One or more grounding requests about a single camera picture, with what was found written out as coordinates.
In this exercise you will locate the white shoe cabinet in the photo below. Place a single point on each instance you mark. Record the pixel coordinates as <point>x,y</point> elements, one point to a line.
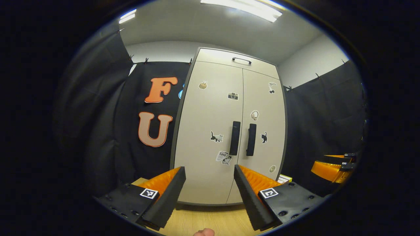
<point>229,57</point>

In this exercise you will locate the yellow red carton box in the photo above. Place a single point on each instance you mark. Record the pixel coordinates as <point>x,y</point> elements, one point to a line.
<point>284,178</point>

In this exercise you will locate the white cabinet door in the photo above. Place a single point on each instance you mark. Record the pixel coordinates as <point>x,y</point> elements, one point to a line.
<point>262,105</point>
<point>203,131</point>

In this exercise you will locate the small ceiling light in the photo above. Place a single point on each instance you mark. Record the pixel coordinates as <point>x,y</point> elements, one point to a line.
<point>127,16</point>

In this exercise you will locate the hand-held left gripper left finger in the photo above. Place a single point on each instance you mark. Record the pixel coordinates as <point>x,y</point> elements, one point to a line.
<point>167,203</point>

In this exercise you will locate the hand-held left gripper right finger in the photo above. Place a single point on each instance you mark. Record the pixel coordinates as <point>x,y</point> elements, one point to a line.
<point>251,203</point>

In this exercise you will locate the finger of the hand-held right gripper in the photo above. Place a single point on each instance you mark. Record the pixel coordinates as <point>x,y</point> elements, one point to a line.
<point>338,159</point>
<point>328,170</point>

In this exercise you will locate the black backdrop cloth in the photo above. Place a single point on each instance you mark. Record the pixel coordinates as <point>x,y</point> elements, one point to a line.
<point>321,124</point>
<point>95,114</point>
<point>131,157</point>

